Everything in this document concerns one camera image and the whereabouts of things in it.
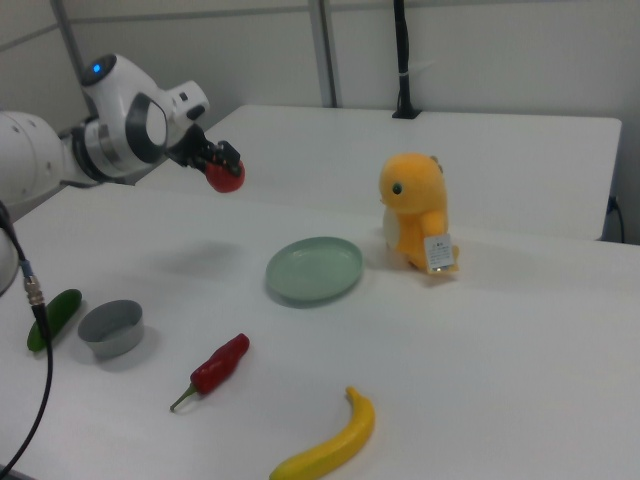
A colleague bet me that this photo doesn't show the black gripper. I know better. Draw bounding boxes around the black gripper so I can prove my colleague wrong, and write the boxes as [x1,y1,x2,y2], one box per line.
[166,123,245,176]

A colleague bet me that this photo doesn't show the red apple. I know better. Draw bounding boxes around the red apple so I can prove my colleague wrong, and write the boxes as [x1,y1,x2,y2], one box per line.
[204,158,247,194]

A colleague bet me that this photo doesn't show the white rounded robot base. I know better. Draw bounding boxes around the white rounded robot base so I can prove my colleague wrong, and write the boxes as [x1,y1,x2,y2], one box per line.
[0,202,21,297]

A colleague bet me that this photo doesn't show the grey bowl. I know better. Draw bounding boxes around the grey bowl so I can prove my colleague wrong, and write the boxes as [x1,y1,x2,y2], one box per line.
[77,299,145,359]

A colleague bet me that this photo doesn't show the light green plate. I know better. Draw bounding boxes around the light green plate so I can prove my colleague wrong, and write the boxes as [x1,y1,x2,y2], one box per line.
[264,236,364,303]

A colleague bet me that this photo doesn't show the orange plush dinosaur toy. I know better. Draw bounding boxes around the orange plush dinosaur toy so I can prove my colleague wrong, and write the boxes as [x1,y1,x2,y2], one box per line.
[377,152,461,276]

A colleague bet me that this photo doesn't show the red chili pepper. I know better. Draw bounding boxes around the red chili pepper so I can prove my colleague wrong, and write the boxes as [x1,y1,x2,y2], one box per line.
[169,332,251,413]

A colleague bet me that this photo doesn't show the black pole with base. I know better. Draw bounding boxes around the black pole with base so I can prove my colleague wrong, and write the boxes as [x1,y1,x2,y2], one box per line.
[391,0,424,120]

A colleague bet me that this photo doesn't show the green cucumber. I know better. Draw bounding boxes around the green cucumber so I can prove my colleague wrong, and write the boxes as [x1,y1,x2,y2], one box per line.
[26,288,83,353]

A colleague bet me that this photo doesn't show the yellow banana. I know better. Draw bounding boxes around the yellow banana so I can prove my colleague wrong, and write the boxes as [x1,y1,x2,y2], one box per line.
[268,385,377,480]

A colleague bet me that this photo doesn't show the grey partition post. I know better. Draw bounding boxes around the grey partition post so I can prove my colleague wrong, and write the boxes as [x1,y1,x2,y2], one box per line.
[307,0,346,109]

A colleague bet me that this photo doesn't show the black cable with metal connector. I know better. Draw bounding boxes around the black cable with metal connector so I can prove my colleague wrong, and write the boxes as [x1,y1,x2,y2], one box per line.
[0,199,55,469]

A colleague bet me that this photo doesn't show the thin black wall cable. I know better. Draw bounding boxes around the thin black wall cable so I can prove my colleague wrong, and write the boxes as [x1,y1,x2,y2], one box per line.
[607,197,626,241]

